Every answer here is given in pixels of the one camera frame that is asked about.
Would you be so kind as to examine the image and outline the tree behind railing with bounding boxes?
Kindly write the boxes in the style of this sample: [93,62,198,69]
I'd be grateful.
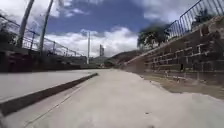
[191,8,216,28]

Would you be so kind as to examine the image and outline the distant hills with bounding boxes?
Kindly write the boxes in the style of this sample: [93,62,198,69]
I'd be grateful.
[103,49,144,68]

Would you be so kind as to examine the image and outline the dirt strip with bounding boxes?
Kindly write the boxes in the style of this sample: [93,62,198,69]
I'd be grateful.
[141,72,224,101]

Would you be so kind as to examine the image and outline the thin leaning pole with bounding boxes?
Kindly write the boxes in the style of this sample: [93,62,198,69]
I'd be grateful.
[38,0,55,54]

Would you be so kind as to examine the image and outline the street lamp pole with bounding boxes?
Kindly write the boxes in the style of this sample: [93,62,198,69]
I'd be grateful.
[81,29,92,65]

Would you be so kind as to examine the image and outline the metal railing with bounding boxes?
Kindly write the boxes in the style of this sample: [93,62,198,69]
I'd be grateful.
[163,0,224,41]

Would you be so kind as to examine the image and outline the thick leaning pole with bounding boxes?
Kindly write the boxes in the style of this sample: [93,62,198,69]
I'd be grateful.
[16,0,35,48]

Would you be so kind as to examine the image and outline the raised pale concrete surface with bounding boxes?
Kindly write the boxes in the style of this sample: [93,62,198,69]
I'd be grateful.
[0,68,101,101]

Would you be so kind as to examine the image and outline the dark tree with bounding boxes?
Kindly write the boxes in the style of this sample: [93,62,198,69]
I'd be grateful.
[136,23,171,51]

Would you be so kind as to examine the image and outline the dark kerb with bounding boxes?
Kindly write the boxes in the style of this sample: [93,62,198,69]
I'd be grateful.
[0,72,100,117]

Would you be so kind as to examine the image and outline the stone block wall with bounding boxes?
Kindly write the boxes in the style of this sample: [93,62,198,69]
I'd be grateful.
[121,14,224,84]

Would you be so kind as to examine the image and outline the tall distant building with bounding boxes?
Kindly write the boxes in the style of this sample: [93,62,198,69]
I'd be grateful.
[99,44,105,58]

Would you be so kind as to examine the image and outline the grey concrete path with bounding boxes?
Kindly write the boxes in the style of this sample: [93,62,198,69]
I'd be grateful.
[0,68,224,128]

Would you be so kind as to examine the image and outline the metal fence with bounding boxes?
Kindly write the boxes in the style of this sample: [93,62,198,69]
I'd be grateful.
[0,13,86,58]

